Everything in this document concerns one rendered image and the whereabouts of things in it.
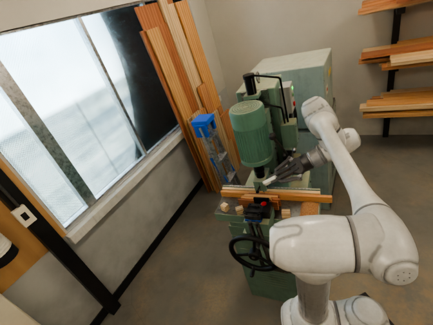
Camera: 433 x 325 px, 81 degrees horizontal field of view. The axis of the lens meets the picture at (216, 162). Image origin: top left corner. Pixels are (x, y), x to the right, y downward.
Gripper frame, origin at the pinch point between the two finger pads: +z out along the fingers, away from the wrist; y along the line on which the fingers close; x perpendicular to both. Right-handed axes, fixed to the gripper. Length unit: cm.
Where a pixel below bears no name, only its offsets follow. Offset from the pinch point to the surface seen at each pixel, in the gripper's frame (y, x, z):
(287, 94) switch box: 45, -9, -26
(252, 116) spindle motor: 25.7, 15.8, -8.3
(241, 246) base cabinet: -12, -46, 47
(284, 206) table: -3.4, -33.1, 6.7
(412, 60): 97, -130, -126
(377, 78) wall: 134, -187, -114
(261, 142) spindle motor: 19.1, 2.8, -3.9
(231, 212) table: 3.6, -23.6, 35.7
